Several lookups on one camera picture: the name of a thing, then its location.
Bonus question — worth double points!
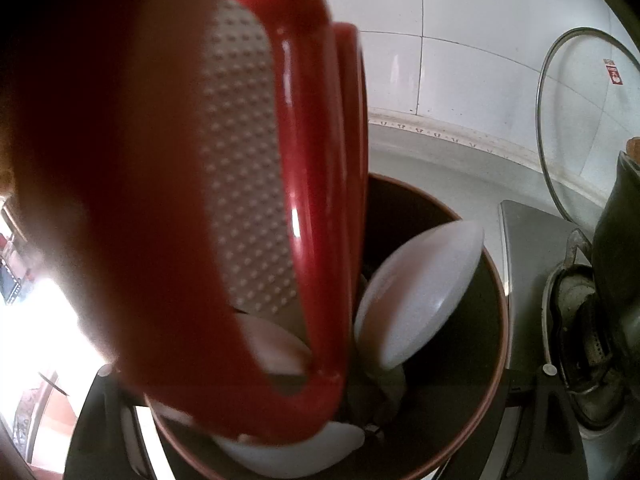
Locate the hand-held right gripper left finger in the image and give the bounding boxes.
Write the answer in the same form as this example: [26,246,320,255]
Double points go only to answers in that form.
[64,364,166,480]

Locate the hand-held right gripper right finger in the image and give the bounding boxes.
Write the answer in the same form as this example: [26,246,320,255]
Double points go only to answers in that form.
[430,364,591,480]

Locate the red metal canister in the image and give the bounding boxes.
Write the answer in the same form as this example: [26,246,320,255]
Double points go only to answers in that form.
[144,172,512,480]

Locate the white smooth rice paddle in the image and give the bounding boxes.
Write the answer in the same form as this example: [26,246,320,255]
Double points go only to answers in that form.
[354,220,487,372]

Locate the red-handled scissors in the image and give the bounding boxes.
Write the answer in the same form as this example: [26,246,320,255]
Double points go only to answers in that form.
[0,0,372,448]

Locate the round gas burner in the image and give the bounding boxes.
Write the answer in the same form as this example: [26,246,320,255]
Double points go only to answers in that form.
[542,230,626,431]

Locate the phone with lit screen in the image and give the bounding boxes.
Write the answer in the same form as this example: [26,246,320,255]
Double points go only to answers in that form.
[0,260,23,307]

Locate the black clay pot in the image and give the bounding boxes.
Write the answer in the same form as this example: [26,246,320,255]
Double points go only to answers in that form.
[591,151,640,343]

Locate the stainless steel gas stove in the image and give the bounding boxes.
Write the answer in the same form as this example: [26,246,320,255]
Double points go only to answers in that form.
[498,200,640,480]

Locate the glass pot lid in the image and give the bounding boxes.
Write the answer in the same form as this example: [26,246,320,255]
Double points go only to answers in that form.
[536,27,640,223]

